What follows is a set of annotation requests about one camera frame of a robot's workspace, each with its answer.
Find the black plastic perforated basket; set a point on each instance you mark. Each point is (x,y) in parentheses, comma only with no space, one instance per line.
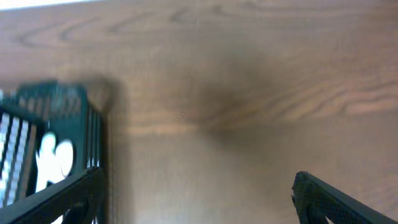
(65,110)

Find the white plastic spoon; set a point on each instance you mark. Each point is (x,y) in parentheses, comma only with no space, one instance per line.
(65,155)

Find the white plastic fork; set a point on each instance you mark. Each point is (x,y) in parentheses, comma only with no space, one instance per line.
(47,167)

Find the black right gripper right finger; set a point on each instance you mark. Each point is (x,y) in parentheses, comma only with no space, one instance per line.
(317,202)

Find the clear plastic perforated basket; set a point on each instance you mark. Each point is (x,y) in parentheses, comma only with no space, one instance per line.
(17,139)

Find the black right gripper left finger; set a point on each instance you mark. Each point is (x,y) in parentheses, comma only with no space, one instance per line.
(78,197)

